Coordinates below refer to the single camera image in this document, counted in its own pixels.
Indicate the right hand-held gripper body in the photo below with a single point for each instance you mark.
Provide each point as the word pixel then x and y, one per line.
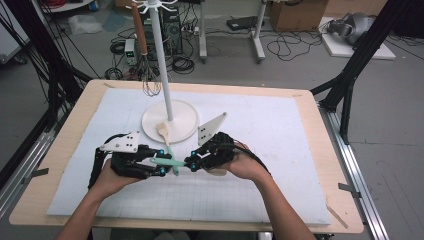
pixel 220 150

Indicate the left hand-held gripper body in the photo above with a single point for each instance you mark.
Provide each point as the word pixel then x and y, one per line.
pixel 130 163

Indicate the white utensil rack stand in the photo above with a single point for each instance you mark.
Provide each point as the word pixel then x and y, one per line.
pixel 180 116

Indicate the person's left hand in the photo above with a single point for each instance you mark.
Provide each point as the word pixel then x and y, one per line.
pixel 110 183

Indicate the person's right hand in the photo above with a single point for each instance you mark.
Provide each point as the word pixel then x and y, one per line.
pixel 246 163

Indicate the white grid mat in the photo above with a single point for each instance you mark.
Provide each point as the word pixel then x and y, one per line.
pixel 266 133

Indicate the grey metal clamp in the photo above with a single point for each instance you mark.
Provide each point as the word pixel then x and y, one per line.
pixel 36 173
pixel 348 189

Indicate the white power supply unit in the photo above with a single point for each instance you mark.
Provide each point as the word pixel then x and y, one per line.
pixel 130 50

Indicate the white desk leg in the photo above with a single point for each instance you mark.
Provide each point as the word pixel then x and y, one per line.
pixel 258 36
pixel 202 33

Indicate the black computer tower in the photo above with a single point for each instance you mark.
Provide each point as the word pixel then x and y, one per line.
pixel 173 33

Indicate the black flat device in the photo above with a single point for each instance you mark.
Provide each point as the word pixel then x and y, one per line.
pixel 241 22

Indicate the thin wooden stick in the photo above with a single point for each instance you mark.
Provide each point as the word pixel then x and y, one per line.
pixel 337 216

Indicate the clear plastic bag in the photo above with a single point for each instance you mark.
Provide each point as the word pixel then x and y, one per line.
pixel 83 25

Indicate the brown cardboard box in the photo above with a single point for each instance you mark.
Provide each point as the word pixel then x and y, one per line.
pixel 296 15

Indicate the white floor board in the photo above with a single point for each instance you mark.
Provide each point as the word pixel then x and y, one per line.
pixel 343 50

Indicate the white round table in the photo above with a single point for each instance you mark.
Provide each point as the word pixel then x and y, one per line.
pixel 70 6

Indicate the grey metallic machine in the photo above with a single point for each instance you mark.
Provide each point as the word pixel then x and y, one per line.
pixel 356 26

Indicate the wide flat cardboard box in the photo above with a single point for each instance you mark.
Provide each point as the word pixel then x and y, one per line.
pixel 356 6

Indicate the aluminium rail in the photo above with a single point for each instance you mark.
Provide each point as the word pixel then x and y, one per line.
pixel 356 173
pixel 20 180

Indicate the black metal frame post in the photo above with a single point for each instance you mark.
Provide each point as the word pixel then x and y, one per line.
pixel 366 43
pixel 20 20

